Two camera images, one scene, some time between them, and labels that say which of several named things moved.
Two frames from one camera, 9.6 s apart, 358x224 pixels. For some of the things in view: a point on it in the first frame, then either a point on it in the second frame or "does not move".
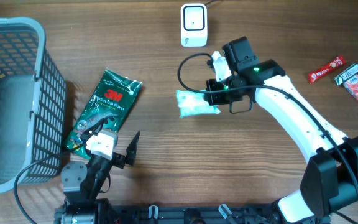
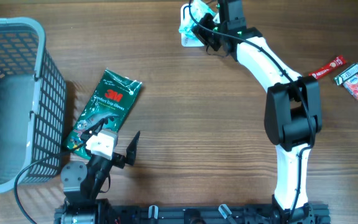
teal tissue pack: (191, 103) to (191, 14)
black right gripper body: (215, 98) to (209, 36)
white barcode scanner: (194, 25) does not move
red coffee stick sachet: (336, 63) does not move
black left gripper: (119, 160) does not move
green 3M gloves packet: (112, 101) does not move
